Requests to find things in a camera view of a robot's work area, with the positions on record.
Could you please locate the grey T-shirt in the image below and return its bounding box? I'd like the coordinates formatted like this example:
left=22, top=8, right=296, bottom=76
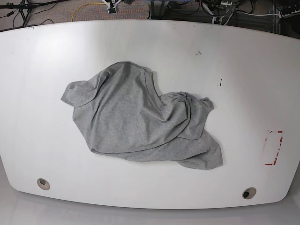
left=61, top=61, right=223, bottom=170

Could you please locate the red tape rectangle marking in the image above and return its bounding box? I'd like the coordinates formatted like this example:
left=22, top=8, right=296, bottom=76
left=262, top=130, right=283, bottom=166

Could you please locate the white power strip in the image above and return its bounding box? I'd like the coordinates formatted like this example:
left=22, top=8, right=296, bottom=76
left=279, top=5, right=300, bottom=18

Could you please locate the black tripod stand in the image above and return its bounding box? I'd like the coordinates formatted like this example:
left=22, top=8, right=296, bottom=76
left=0, top=0, right=68, bottom=28

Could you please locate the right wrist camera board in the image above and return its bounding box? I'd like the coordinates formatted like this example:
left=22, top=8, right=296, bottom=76
left=107, top=7, right=118, bottom=15

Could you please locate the yellow floor cable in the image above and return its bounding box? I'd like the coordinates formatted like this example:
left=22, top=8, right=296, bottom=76
left=71, top=2, right=106, bottom=22

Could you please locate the right table cable grommet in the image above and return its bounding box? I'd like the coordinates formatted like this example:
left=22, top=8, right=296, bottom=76
left=242, top=187, right=256, bottom=200

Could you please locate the table cable grommet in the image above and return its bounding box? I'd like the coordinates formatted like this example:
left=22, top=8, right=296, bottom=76
left=242, top=187, right=256, bottom=200
left=37, top=178, right=50, bottom=191

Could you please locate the left table cable grommet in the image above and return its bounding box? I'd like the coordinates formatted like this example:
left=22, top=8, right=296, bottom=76
left=37, top=178, right=50, bottom=191

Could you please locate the grey metal frame post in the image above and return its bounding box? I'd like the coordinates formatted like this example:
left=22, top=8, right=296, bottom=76
left=271, top=0, right=281, bottom=35

